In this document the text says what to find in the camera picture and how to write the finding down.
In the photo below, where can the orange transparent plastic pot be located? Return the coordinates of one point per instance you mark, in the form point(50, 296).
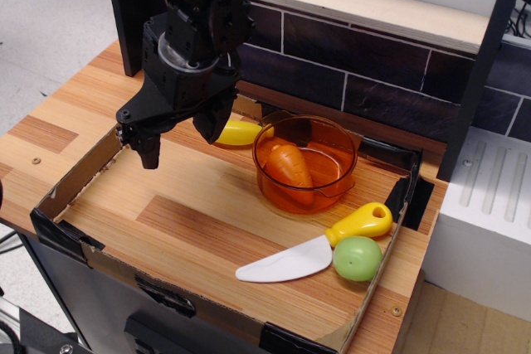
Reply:
point(331, 153)

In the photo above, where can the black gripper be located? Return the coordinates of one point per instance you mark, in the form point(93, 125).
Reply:
point(174, 91)

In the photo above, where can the toy knife yellow handle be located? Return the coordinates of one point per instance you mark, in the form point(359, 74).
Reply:
point(371, 220)

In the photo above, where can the yellow toy banana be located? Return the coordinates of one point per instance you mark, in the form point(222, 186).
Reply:
point(239, 133)

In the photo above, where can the light wooden back ledge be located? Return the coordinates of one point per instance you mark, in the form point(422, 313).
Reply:
point(411, 19)

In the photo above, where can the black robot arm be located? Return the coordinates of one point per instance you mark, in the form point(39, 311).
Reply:
point(187, 52)

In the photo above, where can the orange toy carrot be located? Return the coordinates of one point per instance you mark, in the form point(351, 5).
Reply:
point(286, 164)

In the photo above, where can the black upright post right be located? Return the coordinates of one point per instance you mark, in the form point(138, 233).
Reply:
point(475, 87)

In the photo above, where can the black upright board left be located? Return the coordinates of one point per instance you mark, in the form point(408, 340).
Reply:
point(130, 17)

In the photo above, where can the green toy fruit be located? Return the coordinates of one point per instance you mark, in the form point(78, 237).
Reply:
point(357, 258)

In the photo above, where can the white grooved side panel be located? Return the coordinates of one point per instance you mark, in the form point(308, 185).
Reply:
point(480, 245)

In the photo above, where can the cardboard fence with black tape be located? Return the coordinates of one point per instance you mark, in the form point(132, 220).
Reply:
point(121, 244)

